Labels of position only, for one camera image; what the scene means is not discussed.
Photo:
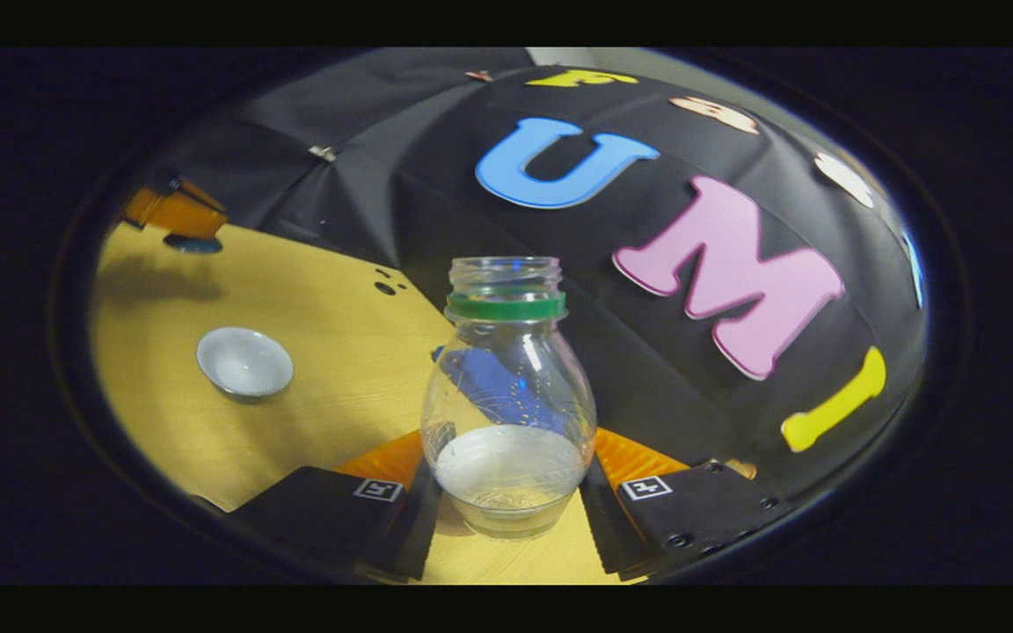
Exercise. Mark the clear plastic water bottle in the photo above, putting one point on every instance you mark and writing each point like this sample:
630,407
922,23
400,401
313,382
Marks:
506,369

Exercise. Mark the white cloth clip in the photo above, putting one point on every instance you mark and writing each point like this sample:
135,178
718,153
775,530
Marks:
323,152

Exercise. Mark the pink cloth clip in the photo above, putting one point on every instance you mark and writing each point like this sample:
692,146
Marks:
477,76

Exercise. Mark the white teacup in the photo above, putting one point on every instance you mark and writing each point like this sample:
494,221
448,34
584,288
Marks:
244,361

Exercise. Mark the blue folded towel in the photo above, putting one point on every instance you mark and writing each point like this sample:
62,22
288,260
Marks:
439,355

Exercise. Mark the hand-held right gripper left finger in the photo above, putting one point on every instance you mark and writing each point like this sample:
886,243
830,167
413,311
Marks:
401,536

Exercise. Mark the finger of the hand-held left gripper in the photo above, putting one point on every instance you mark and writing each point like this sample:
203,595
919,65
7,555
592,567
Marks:
177,218
203,195

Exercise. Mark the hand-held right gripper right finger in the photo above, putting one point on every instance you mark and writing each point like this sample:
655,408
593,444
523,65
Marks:
612,527

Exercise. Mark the black backdrop cloth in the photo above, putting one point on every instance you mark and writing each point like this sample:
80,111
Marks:
366,202

